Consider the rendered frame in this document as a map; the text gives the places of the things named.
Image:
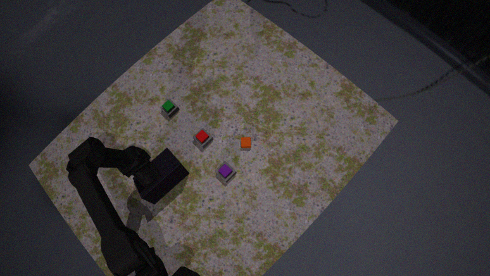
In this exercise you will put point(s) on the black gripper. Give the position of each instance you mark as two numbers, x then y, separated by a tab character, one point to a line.
183	271

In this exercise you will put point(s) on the orange block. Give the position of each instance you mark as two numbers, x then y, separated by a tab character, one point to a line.
246	142

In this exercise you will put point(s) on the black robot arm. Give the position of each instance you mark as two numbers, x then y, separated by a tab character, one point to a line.
123	250

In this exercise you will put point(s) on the purple button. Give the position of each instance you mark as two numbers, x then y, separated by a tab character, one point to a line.
226	172

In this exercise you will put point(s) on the red button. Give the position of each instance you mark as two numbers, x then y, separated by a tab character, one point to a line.
203	138

